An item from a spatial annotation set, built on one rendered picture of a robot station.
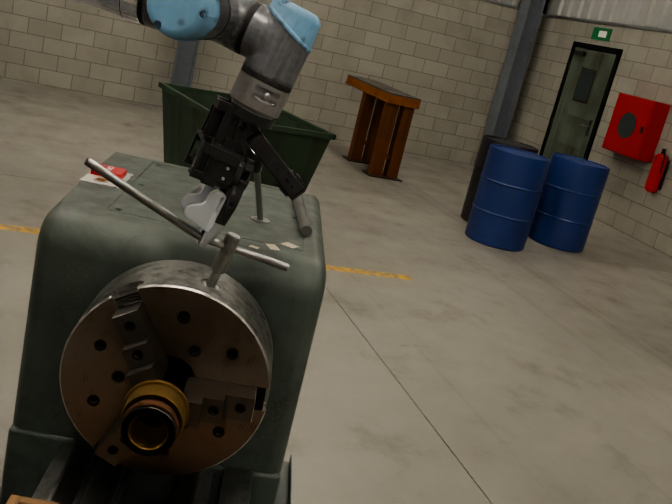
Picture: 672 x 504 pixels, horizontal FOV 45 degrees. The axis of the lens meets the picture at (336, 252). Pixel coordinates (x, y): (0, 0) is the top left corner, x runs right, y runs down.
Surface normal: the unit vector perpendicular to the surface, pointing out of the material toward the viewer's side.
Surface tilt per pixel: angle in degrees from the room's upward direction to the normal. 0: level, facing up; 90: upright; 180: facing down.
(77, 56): 90
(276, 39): 87
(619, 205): 90
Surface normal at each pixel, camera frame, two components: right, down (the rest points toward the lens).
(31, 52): 0.29, 0.33
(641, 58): -0.93, -0.12
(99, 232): 0.18, -0.41
